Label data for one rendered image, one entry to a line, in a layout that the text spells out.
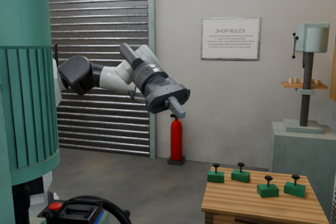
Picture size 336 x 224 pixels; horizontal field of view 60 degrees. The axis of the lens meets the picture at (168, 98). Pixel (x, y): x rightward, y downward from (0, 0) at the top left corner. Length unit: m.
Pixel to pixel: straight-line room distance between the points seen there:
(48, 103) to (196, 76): 2.98
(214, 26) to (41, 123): 2.98
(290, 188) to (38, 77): 1.69
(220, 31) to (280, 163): 1.58
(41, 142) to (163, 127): 3.17
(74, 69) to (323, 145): 1.99
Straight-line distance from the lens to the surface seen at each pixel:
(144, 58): 0.85
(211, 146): 3.61
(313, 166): 2.63
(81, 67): 1.17
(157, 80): 0.77
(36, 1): 0.52
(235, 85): 3.41
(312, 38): 2.33
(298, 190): 1.97
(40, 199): 1.58
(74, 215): 0.82
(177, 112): 0.71
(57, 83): 1.16
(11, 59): 0.50
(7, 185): 0.50
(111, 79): 1.15
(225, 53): 3.37
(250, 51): 3.36
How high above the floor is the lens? 1.42
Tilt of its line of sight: 10 degrees down
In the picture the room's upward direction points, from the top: straight up
